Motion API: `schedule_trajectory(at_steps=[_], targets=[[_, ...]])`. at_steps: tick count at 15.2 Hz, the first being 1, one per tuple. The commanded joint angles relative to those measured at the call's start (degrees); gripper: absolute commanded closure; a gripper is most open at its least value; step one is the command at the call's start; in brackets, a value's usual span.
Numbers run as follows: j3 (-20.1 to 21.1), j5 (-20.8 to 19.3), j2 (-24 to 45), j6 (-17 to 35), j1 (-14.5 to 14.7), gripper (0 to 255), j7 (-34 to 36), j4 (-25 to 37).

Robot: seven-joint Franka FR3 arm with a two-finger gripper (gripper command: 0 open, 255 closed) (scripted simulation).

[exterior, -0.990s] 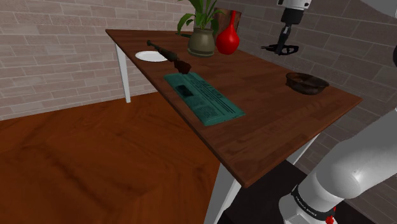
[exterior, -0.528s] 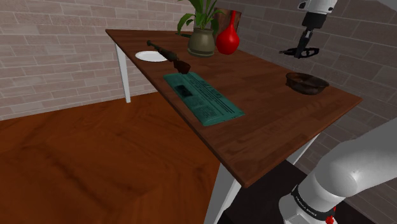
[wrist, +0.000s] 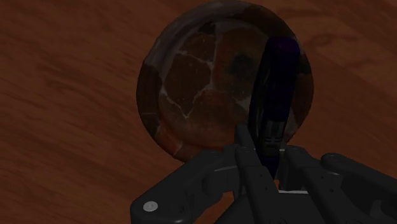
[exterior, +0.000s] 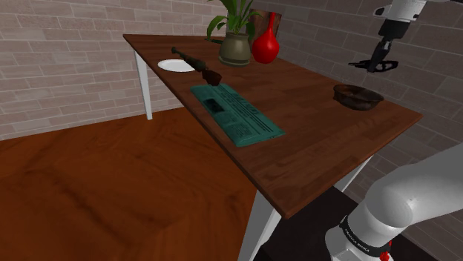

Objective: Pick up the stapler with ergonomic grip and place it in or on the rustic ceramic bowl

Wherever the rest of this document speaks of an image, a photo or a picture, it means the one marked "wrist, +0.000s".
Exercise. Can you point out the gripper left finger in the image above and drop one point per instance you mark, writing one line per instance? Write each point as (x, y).
(248, 173)

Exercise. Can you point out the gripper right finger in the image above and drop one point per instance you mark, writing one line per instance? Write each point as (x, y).
(325, 180)

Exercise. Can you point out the dark blue pen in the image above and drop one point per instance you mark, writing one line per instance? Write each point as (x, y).
(274, 102)

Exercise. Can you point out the brown marbled bowl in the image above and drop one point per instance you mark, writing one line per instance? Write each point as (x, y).
(198, 93)

